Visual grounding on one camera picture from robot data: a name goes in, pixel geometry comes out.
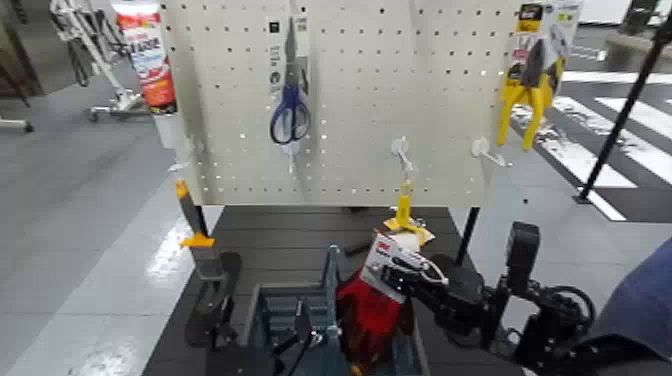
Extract brown wooden cabinet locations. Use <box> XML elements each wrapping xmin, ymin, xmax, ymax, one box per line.
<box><xmin>0</xmin><ymin>0</ymin><xmax>44</xmax><ymax>98</ymax></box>

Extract grey background block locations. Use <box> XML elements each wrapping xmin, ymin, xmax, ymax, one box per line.
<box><xmin>600</xmin><ymin>32</ymin><xmax>672</xmax><ymax>75</ymax></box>

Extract blue scissors in package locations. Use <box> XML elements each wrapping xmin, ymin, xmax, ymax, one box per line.
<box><xmin>266</xmin><ymin>14</ymin><xmax>314</xmax><ymax>147</ymax></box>

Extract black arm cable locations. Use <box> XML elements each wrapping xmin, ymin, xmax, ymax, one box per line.
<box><xmin>548</xmin><ymin>284</ymin><xmax>598</xmax><ymax>340</ymax></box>

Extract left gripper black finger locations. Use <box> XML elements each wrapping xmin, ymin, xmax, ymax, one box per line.
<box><xmin>207</xmin><ymin>293</ymin><xmax>237</xmax><ymax>348</ymax></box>
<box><xmin>272</xmin><ymin>301</ymin><xmax>316</xmax><ymax>376</ymax></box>

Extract orange black bar clamp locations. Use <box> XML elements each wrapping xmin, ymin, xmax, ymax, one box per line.
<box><xmin>174</xmin><ymin>179</ymin><xmax>226</xmax><ymax>282</ymax></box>

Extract red white sealant tube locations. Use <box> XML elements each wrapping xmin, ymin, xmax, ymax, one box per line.
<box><xmin>112</xmin><ymin>0</ymin><xmax>180</xmax><ymax>151</ymax></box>

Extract yellow pliers in package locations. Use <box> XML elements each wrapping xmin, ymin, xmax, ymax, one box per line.
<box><xmin>495</xmin><ymin>0</ymin><xmax>584</xmax><ymax>152</ymax></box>

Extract white stand leg with wheel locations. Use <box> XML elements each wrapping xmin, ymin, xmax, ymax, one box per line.
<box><xmin>0</xmin><ymin>116</ymin><xmax>36</xmax><ymax>134</ymax></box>

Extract yellow handled scraper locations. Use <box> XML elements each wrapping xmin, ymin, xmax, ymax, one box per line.
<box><xmin>382</xmin><ymin>179</ymin><xmax>437</xmax><ymax>246</ymax></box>

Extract black tripod pole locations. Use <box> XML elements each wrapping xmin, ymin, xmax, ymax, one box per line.
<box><xmin>572</xmin><ymin>15</ymin><xmax>672</xmax><ymax>206</ymax></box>

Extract red gloves with card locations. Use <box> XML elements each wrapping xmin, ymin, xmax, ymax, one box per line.
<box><xmin>335</xmin><ymin>229</ymin><xmax>440</xmax><ymax>370</ymax></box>

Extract beige metal pegboard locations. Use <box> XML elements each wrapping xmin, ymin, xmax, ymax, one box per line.
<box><xmin>159</xmin><ymin>0</ymin><xmax>526</xmax><ymax>208</ymax></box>

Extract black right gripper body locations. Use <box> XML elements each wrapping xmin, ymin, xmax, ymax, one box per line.
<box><xmin>438</xmin><ymin>278</ymin><xmax>497</xmax><ymax>348</ymax></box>

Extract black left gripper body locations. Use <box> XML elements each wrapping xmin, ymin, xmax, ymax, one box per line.
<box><xmin>205</xmin><ymin>343</ymin><xmax>285</xmax><ymax>376</ymax></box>

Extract white paint roller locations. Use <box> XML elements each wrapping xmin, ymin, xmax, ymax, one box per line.
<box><xmin>343</xmin><ymin>230</ymin><xmax>424</xmax><ymax>258</ymax></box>

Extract white wheeled stand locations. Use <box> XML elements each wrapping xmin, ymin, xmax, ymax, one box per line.
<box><xmin>48</xmin><ymin>0</ymin><xmax>151</xmax><ymax>123</ymax></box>

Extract blue grey plastic crate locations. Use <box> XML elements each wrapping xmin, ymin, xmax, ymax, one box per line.
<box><xmin>240</xmin><ymin>243</ymin><xmax>432</xmax><ymax>376</ymax></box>

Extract white pegboard hook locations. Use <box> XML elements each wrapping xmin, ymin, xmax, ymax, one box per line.
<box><xmin>168</xmin><ymin>135</ymin><xmax>205</xmax><ymax>173</ymax></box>
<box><xmin>389</xmin><ymin>136</ymin><xmax>419</xmax><ymax>182</ymax></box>
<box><xmin>280</xmin><ymin>141</ymin><xmax>305</xmax><ymax>176</ymax></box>
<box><xmin>470</xmin><ymin>137</ymin><xmax>513</xmax><ymax>169</ymax></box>

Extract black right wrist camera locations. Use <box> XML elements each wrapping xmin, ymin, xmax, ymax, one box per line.
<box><xmin>504</xmin><ymin>220</ymin><xmax>542</xmax><ymax>296</ymax></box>

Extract black pegboard support rod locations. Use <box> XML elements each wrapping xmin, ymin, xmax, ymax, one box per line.
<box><xmin>454</xmin><ymin>206</ymin><xmax>482</xmax><ymax>266</ymax></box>

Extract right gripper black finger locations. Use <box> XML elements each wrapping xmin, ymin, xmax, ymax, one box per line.
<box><xmin>385</xmin><ymin>280</ymin><xmax>445</xmax><ymax>316</ymax></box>
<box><xmin>382</xmin><ymin>264</ymin><xmax>447</xmax><ymax>298</ymax></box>

